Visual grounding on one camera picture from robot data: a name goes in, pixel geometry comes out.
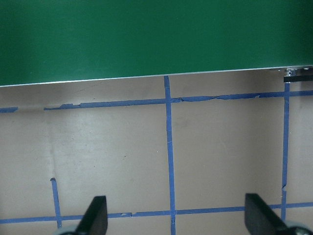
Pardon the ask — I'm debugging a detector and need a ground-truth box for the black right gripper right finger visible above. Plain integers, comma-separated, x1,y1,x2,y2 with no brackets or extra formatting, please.
245,193,291,235

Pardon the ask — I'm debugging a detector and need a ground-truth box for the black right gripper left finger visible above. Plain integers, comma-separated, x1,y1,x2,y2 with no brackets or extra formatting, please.
74,196,108,235

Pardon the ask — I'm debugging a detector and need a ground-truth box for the green conveyor belt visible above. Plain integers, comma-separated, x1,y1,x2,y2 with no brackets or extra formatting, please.
0,0,313,86

